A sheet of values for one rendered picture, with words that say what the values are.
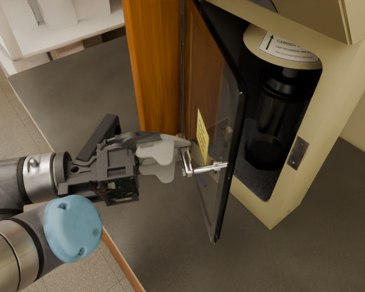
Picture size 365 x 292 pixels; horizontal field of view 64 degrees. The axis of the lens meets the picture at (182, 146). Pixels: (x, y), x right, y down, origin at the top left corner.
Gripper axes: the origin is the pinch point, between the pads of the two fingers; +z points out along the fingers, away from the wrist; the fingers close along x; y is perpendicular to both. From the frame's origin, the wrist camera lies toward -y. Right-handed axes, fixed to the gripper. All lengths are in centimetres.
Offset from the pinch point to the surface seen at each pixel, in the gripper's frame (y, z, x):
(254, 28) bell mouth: -10.4, 14.4, 14.5
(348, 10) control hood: 10.1, 13.0, 26.3
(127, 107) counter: -43, -9, -26
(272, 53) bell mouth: -4.8, 15.5, 13.1
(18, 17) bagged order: -113, -53, -23
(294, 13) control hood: 3.0, 12.3, 22.9
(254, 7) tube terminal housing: -7.3, 12.2, 19.4
